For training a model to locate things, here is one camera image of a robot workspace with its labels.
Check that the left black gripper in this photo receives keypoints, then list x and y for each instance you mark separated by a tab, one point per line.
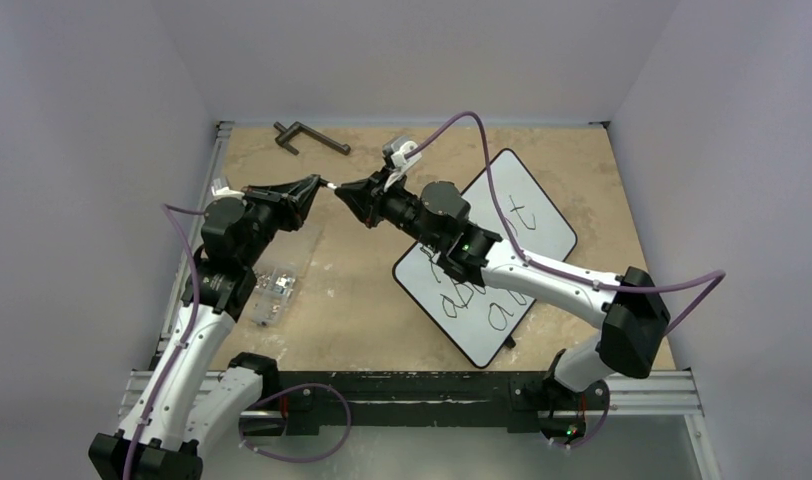
291	200

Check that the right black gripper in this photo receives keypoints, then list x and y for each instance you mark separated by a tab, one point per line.
380	201

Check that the white whiteboard black frame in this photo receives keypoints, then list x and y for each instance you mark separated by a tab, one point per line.
508	200

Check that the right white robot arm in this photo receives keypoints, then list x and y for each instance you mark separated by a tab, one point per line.
625	308

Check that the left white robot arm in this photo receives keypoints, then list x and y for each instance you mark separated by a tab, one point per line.
173	425

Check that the clear plastic screw box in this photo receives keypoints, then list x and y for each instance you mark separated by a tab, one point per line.
279	274

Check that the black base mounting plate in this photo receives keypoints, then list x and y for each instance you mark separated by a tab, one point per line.
516	402

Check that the dark metal clamp handle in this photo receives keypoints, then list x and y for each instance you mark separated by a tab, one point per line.
287	133

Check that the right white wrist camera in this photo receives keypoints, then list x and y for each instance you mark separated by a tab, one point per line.
400	155

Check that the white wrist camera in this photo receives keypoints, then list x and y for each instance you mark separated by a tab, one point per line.
221	188
400	155

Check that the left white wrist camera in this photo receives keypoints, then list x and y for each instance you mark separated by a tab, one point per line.
221	188

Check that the aluminium rail frame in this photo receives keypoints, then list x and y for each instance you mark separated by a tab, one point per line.
192	333

